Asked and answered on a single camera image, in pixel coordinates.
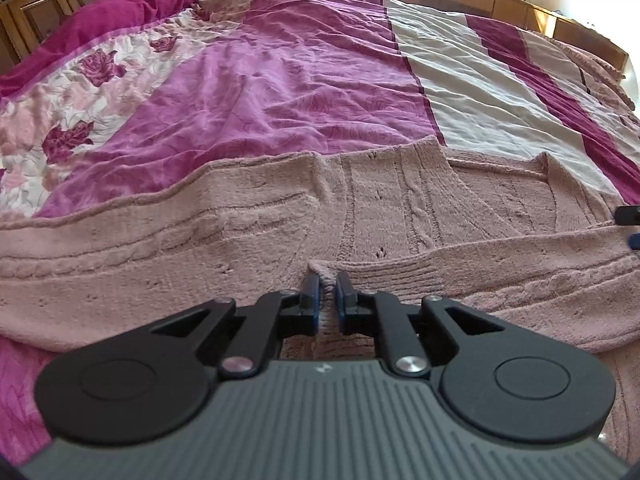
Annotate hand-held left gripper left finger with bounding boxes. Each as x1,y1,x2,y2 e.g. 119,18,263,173
150,272,322,379

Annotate magenta pillow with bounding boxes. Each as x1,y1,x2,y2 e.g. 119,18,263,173
0,0,203,101

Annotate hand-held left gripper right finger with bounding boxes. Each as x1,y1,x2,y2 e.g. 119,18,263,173
335,271,506,376

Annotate pink floral bedspread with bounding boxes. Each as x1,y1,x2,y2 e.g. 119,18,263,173
0,0,640,466

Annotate pink knit sweater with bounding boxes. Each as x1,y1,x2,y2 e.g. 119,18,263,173
0,135,640,480

